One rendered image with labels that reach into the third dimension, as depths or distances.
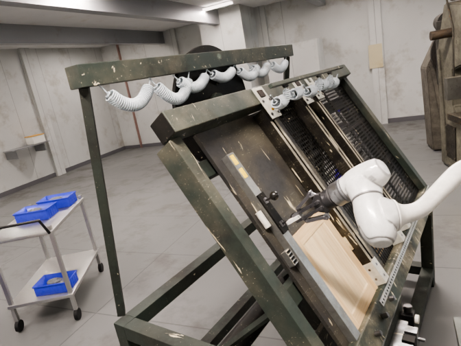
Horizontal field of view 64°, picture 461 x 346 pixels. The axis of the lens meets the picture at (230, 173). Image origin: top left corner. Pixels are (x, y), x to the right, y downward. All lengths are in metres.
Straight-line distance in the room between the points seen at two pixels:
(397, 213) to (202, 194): 0.68
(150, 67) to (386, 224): 1.40
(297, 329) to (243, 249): 0.35
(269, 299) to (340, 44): 9.96
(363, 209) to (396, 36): 9.87
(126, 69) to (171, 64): 0.33
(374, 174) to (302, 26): 10.11
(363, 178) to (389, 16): 9.83
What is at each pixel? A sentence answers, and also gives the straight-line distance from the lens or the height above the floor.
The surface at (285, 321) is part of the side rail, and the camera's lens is 1.51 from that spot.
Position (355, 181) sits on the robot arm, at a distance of 1.30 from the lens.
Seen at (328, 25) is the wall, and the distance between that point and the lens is 11.14.
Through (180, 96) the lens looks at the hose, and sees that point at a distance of 2.15.
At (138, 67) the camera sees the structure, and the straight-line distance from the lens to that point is 2.01.
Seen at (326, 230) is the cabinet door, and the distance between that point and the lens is 1.93.
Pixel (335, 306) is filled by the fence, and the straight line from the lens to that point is 1.72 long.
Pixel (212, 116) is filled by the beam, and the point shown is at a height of 1.89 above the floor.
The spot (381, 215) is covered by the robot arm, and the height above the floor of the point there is 1.55.
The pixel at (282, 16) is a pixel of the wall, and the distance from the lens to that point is 11.42.
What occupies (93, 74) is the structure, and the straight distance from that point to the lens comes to 1.83.
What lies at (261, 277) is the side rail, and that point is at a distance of 1.45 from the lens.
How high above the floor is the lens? 2.05
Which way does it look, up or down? 15 degrees down
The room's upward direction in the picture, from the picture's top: 10 degrees counter-clockwise
